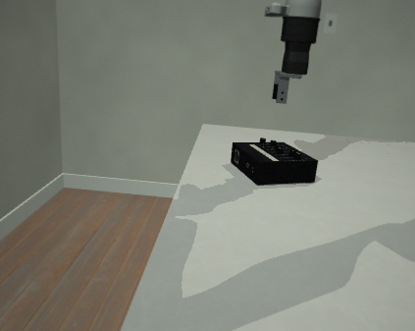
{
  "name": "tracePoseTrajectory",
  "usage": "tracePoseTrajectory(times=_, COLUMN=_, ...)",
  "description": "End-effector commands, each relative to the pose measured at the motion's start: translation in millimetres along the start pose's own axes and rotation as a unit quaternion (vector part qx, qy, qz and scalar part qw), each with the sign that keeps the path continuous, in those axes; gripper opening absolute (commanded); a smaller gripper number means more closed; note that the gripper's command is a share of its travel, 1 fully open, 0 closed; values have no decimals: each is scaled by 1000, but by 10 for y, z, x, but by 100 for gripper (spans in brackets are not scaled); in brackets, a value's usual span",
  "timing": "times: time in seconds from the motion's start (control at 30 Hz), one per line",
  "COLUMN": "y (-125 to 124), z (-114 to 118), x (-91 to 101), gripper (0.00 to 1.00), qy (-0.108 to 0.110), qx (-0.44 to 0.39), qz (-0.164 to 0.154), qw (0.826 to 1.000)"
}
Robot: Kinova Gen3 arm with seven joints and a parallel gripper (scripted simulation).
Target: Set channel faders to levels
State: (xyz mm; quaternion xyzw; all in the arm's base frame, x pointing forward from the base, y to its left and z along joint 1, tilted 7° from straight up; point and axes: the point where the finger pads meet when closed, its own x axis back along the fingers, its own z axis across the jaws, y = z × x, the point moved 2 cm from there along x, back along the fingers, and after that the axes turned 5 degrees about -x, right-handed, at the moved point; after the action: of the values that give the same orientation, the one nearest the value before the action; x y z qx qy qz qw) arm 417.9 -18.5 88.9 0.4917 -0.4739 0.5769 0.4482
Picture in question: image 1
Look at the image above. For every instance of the black lighting desk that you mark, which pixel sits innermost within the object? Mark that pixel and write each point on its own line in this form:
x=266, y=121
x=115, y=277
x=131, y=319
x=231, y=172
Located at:
x=270, y=163

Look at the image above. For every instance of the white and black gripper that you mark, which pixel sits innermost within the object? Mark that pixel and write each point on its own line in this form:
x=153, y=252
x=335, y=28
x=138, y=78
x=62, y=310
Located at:
x=300, y=27

